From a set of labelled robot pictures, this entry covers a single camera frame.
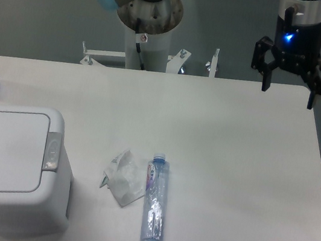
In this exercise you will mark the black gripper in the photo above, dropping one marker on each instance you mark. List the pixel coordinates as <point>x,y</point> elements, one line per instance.
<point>297,45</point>

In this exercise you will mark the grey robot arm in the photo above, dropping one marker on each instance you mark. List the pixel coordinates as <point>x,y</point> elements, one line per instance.
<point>154,17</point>

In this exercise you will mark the white trash can body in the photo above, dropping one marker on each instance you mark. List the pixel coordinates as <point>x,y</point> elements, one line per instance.
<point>45,209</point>

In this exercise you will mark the white trash can lid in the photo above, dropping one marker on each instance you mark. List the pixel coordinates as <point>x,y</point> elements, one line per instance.
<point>22,147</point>

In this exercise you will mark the empty clear plastic bottle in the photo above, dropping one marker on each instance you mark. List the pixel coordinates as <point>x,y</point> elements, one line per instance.
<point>155,199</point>

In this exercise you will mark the crumpled clear plastic wrapper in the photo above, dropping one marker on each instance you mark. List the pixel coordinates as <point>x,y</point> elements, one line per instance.
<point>124,178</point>

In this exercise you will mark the grey lid push button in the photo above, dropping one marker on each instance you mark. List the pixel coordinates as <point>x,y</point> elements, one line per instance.
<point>52,151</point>

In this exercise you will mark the white pedestal base frame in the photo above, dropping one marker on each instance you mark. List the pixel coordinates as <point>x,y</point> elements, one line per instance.
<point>175,64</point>

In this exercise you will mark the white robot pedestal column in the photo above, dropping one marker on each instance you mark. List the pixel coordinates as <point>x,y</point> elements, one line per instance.
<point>147,51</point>

